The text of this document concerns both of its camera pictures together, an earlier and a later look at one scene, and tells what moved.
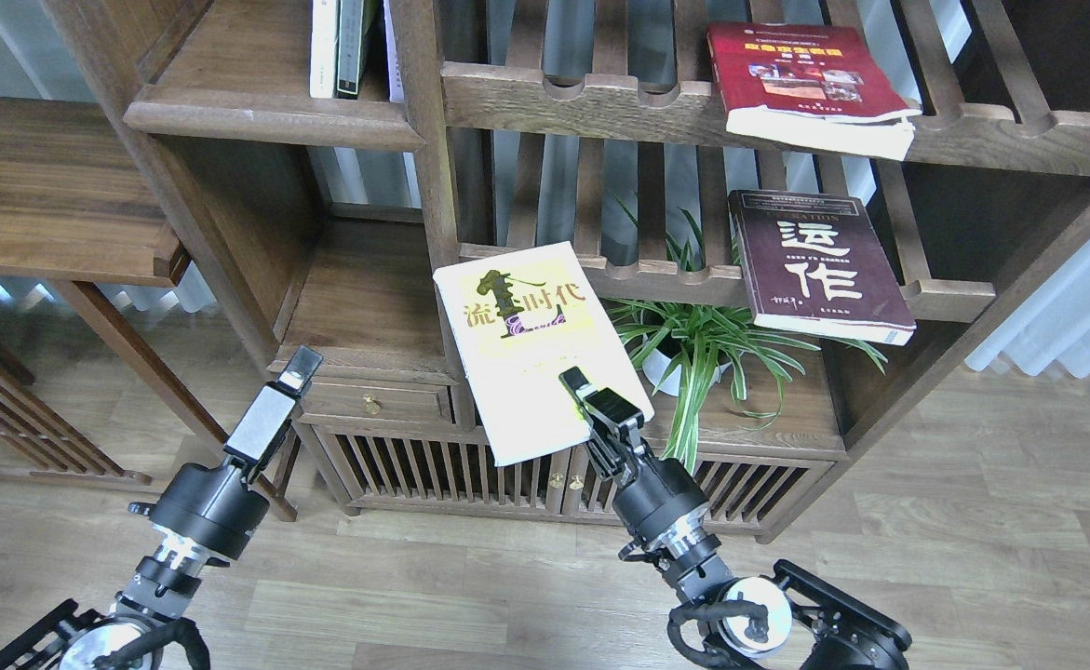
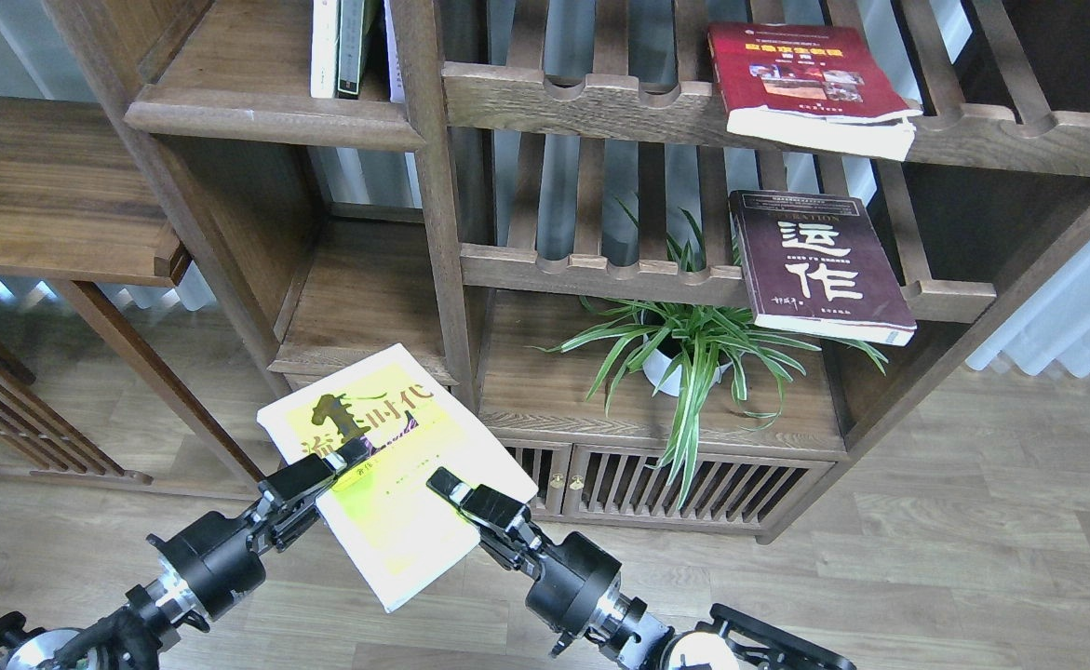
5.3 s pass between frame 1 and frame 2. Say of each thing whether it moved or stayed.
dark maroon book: stayed
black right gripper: moved
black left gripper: moved
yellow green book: moved
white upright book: stayed
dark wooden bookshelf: stayed
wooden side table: stayed
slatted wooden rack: stayed
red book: stayed
